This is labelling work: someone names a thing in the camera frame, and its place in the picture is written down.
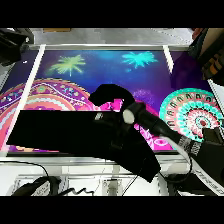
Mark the black cable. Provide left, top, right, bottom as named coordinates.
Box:
left=121, top=171, right=142, bottom=197
left=59, top=186, right=98, bottom=197
left=0, top=159, right=51, bottom=179

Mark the heap of clothes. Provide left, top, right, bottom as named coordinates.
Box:
left=0, top=28, right=35, bottom=67
left=187, top=28, right=224, bottom=89

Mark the silver frame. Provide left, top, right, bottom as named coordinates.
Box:
left=0, top=152, right=224, bottom=197

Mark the black garment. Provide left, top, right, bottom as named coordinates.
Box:
left=6, top=83, right=162, bottom=183

